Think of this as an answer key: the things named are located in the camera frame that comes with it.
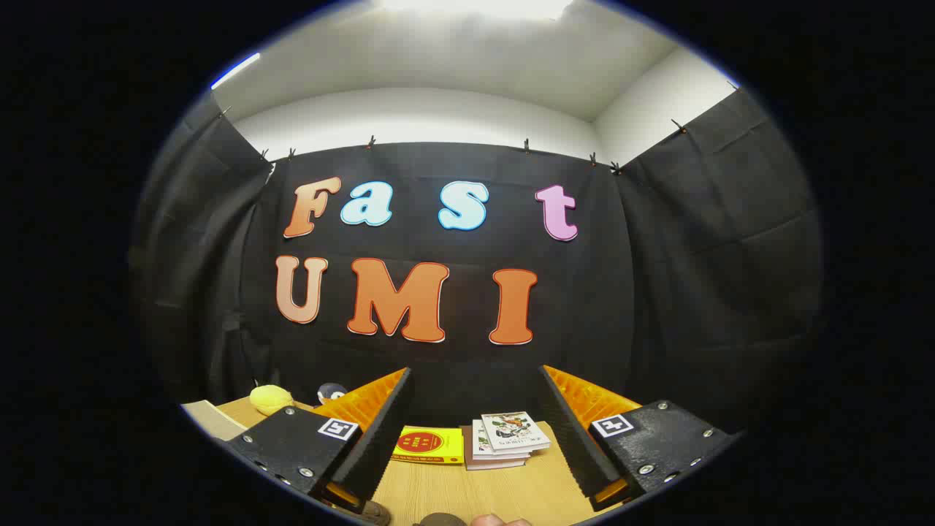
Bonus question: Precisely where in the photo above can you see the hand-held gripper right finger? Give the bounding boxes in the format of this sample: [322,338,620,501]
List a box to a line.
[539,365,740,514]

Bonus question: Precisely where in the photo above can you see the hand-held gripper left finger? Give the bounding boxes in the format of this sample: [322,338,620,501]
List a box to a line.
[226,367,414,514]

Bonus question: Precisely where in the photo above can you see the cream fabric storage box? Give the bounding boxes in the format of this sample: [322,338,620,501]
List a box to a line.
[181,400,249,441]

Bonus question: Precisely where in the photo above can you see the yellow book red circle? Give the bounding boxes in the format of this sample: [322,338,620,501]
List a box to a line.
[391,426,465,465]

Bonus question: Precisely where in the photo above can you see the white book illustrated cover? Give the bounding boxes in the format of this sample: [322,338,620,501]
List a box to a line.
[481,411,552,453]

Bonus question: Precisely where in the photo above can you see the yellow round plush toy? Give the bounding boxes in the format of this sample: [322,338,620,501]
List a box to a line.
[249,384,296,416]

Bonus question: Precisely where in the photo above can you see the row of small cloth clips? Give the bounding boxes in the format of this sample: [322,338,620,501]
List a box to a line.
[218,106,687,175]

